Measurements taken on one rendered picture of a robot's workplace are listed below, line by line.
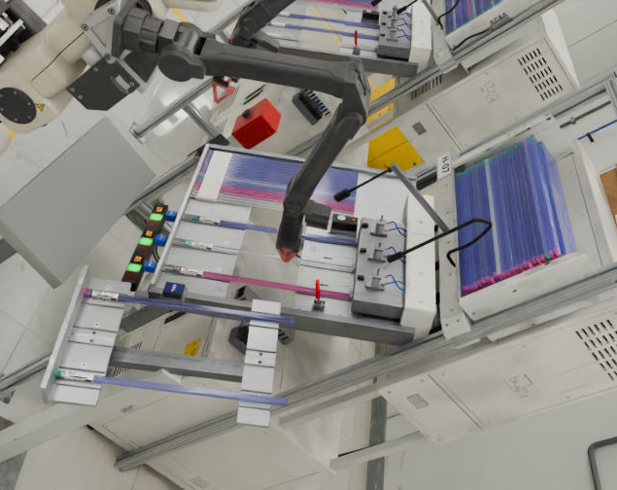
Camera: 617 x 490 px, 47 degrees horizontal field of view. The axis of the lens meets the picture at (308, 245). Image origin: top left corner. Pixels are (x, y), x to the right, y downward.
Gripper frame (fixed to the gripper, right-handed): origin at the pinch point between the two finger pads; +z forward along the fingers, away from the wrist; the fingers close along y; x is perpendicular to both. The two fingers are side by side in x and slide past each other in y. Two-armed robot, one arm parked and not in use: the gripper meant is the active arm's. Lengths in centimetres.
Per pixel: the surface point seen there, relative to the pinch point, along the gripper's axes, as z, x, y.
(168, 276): 2.0, 30.6, -13.1
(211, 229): 1.8, 23.2, 8.1
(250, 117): 11, 24, 84
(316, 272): 0.5, -9.1, -3.2
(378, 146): 154, -48, 293
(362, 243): -6.1, -20.8, 5.1
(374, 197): 0.0, -24.3, 34.5
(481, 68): -6, -64, 124
